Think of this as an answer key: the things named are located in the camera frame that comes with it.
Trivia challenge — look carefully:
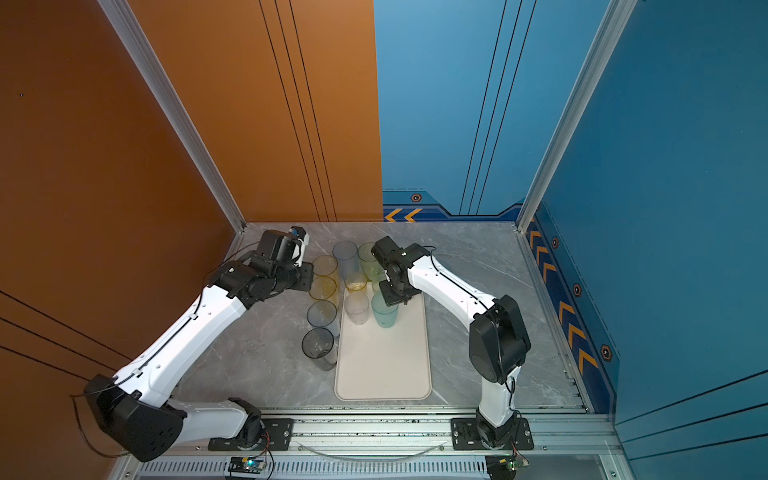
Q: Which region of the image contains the teal glass front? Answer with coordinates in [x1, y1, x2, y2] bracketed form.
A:
[371, 292, 398, 329]

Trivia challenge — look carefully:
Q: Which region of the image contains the small yellow glass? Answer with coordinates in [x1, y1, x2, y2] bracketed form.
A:
[344, 271, 368, 294]

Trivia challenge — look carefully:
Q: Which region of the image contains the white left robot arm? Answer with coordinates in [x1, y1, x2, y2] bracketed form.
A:
[83, 226, 313, 462]

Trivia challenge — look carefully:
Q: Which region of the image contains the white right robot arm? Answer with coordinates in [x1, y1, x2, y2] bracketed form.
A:
[371, 236, 532, 450]

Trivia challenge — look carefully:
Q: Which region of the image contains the cream plastic tray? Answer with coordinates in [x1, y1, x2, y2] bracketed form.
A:
[334, 296, 432, 402]

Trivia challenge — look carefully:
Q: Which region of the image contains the tall green glass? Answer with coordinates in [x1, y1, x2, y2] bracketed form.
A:
[357, 242, 384, 282]

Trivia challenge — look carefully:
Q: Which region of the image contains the tall yellow glass rear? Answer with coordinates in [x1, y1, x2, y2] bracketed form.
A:
[313, 255, 339, 282]

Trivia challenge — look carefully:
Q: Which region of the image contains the tall yellow glass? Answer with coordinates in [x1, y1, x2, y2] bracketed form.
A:
[309, 275, 339, 306]
[313, 255, 339, 282]

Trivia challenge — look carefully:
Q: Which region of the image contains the tall blue glass rear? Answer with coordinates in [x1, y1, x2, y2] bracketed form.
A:
[332, 240, 360, 283]

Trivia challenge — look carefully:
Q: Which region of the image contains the tall blue glass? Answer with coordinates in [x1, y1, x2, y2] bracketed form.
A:
[332, 240, 360, 283]
[306, 300, 340, 338]

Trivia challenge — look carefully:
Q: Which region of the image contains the tall yellow glass front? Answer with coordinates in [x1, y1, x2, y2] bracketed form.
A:
[309, 275, 339, 306]

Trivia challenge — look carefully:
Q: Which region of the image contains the tall blue glass front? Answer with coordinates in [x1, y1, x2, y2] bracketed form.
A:
[306, 300, 340, 338]

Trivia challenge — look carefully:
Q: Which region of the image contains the tall dark grey glass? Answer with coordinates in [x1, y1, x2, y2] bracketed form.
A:
[301, 328, 338, 371]

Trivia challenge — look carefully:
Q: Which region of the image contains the left circuit board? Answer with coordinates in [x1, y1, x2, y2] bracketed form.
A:
[227, 456, 270, 478]

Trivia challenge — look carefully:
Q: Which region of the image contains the circuit board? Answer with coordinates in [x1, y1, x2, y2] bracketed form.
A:
[485, 456, 530, 480]
[227, 456, 270, 478]

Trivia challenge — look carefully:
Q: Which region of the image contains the right circuit board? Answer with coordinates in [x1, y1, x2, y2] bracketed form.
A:
[485, 456, 530, 480]

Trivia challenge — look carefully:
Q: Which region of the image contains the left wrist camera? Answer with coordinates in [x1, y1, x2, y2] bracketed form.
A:
[290, 226, 310, 248]

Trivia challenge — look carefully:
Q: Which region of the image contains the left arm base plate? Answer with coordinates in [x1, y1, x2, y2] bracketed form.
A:
[207, 418, 294, 452]

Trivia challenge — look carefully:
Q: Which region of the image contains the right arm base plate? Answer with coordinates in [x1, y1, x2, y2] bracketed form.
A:
[450, 416, 535, 451]

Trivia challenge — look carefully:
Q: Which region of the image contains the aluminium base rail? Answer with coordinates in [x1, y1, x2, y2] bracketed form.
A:
[109, 407, 634, 479]

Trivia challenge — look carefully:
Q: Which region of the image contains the aluminium corner post left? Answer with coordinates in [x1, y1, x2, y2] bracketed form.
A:
[98, 0, 246, 234]

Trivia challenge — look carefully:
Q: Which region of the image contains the aluminium corner post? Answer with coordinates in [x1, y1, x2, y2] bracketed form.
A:
[98, 0, 246, 234]
[515, 0, 638, 233]

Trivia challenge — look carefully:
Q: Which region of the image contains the aluminium corner post right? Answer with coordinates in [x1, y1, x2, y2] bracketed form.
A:
[515, 0, 638, 233]

